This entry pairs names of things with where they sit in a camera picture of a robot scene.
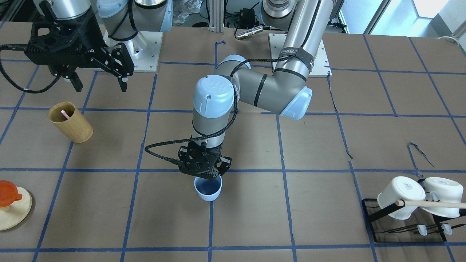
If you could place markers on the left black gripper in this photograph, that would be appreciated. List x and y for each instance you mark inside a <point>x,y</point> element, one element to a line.
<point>226,162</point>

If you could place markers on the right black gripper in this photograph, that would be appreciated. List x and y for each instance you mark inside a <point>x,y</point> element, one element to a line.
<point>91,43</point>

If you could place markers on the light blue cup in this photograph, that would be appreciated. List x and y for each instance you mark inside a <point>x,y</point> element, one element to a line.
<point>208,190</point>

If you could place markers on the pink chopstick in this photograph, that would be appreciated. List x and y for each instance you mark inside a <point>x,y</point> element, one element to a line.
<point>65,114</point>

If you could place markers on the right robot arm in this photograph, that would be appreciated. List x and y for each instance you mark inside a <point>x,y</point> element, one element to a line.
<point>120,21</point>

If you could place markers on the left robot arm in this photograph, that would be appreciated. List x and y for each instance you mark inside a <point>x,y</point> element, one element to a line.
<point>284,92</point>

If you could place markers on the orange cup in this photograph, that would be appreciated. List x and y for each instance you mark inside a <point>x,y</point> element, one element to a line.
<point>8,193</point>

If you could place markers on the wooden cup tree stand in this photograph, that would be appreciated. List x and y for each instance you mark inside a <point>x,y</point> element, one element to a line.
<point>16,212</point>

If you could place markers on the white cup on rack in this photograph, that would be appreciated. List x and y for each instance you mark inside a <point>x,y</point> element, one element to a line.
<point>444,190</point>
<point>401,188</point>

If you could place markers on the bamboo chopstick holder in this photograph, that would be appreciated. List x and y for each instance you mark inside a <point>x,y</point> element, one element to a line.
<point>77,128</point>

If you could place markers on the silver cylinder connector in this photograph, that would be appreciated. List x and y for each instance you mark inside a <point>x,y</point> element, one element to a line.
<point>249,32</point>

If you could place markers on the black power brick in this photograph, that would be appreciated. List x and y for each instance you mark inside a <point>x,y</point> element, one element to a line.
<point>247,19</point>

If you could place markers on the wooden rod on rack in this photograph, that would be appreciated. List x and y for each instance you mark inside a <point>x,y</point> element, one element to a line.
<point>403,203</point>

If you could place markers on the aluminium frame post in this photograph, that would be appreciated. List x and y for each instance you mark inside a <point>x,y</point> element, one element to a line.
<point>216,12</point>

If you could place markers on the black wire cup rack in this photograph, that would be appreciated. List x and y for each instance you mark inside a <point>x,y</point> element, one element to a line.
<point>394,224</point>

